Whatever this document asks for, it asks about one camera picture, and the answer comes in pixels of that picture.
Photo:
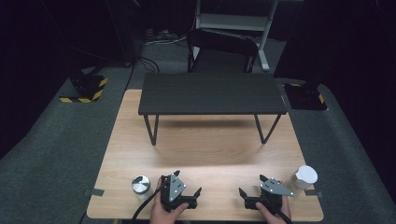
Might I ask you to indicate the person's left hand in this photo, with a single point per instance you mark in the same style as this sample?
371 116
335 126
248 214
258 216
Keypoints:
162 214

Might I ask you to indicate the stand base with striped tape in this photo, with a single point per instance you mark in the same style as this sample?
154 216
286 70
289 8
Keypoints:
87 88
306 98

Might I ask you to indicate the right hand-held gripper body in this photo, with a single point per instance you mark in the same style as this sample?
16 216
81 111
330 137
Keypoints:
274 188

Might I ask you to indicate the glass jar with white lid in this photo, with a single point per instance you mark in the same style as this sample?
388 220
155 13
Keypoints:
303 179

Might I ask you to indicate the white desk frame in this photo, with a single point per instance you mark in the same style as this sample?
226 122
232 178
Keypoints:
233 21

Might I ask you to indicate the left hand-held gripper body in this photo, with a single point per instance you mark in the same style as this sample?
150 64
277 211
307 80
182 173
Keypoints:
174 189

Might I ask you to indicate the person's right hand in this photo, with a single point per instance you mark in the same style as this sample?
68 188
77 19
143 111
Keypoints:
274 219

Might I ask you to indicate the grey tape piece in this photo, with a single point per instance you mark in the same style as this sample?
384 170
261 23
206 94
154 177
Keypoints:
314 193
95 192

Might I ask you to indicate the black shelf riser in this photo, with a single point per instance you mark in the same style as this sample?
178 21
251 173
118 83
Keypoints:
211 93

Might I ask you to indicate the black chair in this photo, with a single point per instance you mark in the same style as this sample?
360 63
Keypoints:
222 46

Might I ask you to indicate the glass jar with silver lid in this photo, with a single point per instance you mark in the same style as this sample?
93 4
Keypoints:
141 185

